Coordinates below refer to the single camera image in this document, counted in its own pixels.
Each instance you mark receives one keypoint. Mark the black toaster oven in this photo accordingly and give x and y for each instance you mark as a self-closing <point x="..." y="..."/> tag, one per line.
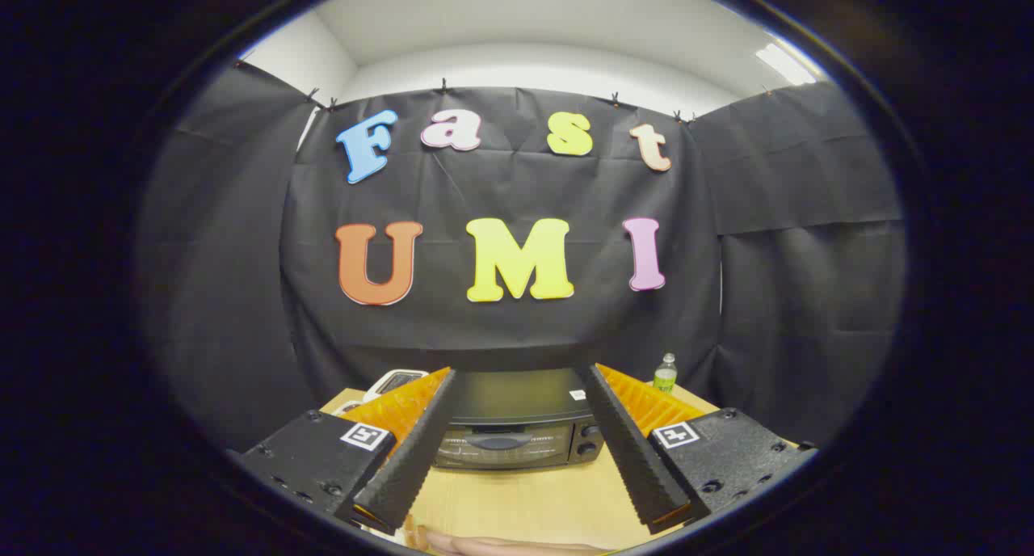
<point x="517" y="402"/>

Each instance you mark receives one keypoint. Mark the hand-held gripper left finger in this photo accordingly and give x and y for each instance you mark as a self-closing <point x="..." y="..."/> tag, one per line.
<point x="412" y="451"/>

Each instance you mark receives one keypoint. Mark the green label drink bottle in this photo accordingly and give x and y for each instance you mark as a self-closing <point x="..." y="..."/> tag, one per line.
<point x="665" y="376"/>

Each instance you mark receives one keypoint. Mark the black backdrop cloth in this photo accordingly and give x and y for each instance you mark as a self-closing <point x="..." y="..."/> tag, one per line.
<point x="485" y="338"/>

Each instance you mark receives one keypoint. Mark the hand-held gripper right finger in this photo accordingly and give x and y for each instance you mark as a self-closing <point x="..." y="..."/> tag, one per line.
<point x="630" y="451"/>

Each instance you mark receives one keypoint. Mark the ceiling light panel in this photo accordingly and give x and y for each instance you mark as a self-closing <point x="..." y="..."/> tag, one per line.
<point x="785" y="65"/>

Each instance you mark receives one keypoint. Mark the white pop-up toaster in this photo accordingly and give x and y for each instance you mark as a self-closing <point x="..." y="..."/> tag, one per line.
<point x="386" y="385"/>

